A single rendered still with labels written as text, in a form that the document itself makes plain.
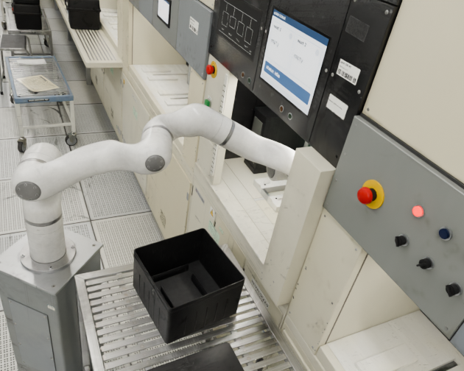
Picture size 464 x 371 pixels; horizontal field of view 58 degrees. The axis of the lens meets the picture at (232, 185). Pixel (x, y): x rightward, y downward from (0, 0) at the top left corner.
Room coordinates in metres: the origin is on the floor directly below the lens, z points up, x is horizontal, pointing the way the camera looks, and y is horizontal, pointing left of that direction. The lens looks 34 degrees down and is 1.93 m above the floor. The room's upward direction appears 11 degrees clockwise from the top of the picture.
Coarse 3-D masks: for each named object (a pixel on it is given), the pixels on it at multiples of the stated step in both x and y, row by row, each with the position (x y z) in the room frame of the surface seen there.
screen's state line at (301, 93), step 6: (264, 66) 1.31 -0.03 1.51; (270, 66) 1.28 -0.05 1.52; (270, 72) 1.28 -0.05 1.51; (276, 72) 1.25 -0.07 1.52; (276, 78) 1.24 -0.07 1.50; (282, 78) 1.22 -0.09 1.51; (288, 78) 1.19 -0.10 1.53; (282, 84) 1.21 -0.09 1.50; (288, 84) 1.19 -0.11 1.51; (294, 84) 1.16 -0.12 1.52; (294, 90) 1.16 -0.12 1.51; (300, 90) 1.13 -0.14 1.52; (300, 96) 1.13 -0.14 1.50; (306, 96) 1.10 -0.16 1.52; (306, 102) 1.10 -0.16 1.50
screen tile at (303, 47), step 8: (296, 40) 1.20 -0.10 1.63; (304, 40) 1.17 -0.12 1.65; (296, 48) 1.19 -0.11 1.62; (304, 48) 1.16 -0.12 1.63; (312, 48) 1.13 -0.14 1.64; (320, 48) 1.10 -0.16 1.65; (304, 56) 1.15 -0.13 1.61; (312, 56) 1.12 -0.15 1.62; (320, 56) 1.09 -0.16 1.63; (296, 64) 1.17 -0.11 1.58; (312, 64) 1.11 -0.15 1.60; (296, 72) 1.17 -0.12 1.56; (304, 72) 1.14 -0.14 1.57; (312, 72) 1.11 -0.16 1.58; (304, 80) 1.13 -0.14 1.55; (312, 80) 1.10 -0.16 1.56
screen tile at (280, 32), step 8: (280, 24) 1.28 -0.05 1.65; (272, 32) 1.31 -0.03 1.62; (280, 32) 1.27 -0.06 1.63; (288, 32) 1.24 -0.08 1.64; (280, 40) 1.26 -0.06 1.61; (288, 40) 1.23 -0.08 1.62; (272, 48) 1.29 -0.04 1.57; (288, 48) 1.22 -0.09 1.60; (272, 56) 1.29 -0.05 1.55; (280, 56) 1.25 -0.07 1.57; (288, 56) 1.21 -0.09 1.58; (280, 64) 1.24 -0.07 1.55
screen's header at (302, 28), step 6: (276, 12) 1.31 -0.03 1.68; (282, 18) 1.28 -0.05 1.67; (288, 18) 1.25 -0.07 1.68; (294, 24) 1.22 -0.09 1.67; (300, 24) 1.19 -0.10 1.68; (300, 30) 1.19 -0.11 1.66; (306, 30) 1.17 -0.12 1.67; (312, 30) 1.15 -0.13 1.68; (312, 36) 1.14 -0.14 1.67; (318, 36) 1.12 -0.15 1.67; (324, 42) 1.10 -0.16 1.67
